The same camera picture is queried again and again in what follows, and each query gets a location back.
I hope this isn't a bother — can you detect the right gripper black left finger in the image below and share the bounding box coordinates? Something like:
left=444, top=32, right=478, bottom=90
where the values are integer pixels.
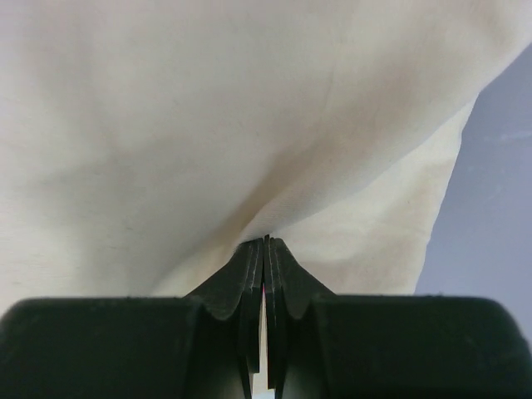
left=1, top=239, right=264, bottom=398

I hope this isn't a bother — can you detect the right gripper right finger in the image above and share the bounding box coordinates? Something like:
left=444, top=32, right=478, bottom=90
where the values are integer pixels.
left=264, top=237, right=531, bottom=398

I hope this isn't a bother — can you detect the beige surgical wrap cloth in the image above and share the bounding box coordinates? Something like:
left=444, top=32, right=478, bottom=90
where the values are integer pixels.
left=0, top=0, right=532, bottom=392

